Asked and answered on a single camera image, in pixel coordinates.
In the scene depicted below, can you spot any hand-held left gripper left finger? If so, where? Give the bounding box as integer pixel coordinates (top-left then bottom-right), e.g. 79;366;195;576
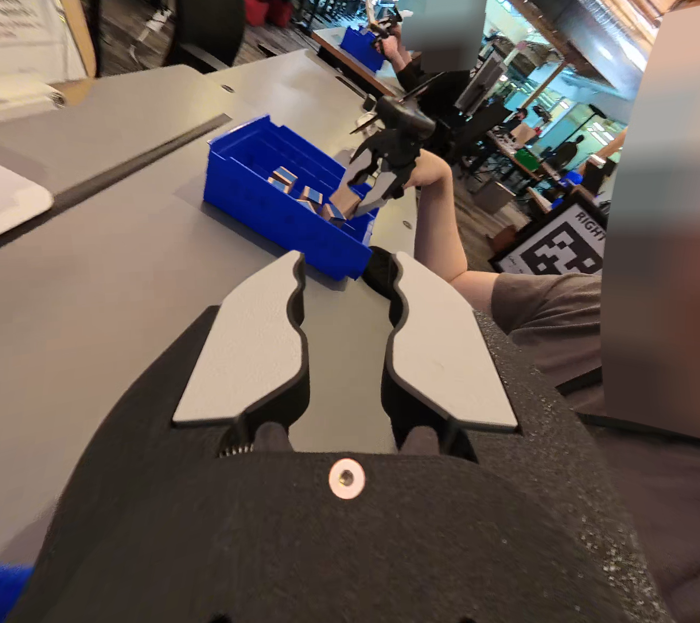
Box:
172;250;311;427

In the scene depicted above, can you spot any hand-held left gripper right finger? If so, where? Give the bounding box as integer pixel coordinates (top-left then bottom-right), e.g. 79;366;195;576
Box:
381;251;519;432

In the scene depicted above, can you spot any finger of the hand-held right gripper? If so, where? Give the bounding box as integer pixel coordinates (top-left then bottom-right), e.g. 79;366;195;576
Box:
355;171;404;219
346;150;379;187

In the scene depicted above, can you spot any blue plastic bin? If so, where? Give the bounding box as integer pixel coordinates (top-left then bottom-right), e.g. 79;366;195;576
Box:
339;26;386;73
203;113;380;282
0;563;35;608

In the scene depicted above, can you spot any person's right forearm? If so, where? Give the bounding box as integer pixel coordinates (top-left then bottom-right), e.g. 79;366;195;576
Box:
414;180;602;388

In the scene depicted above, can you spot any person's right hand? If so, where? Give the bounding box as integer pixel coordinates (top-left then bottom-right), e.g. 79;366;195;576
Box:
404;148;453;190

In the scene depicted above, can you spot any black pad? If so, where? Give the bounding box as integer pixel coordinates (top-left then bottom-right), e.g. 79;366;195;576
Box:
362;245;398;301

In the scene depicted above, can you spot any wooden table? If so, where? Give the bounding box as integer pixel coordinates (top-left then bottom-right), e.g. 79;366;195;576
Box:
311;27;417;100

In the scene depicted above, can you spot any grey metal trash can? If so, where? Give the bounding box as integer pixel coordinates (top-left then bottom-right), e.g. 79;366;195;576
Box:
472;179;516;217

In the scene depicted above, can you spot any framed marker sign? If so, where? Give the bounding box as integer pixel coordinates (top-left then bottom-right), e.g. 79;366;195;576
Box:
488;201;609;275

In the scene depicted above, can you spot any black floor lamp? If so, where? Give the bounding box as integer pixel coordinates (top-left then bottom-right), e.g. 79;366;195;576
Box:
568;104;607;143

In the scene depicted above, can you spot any instruction sheet on clipboard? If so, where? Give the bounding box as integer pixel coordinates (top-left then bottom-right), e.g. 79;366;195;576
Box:
34;0;98;105

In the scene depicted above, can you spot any printed instruction sheet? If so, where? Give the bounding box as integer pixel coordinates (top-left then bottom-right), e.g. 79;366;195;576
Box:
0;0;88;83

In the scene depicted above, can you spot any dark table cable cover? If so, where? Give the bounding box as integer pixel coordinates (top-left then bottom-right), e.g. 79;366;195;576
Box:
0;113;232;247

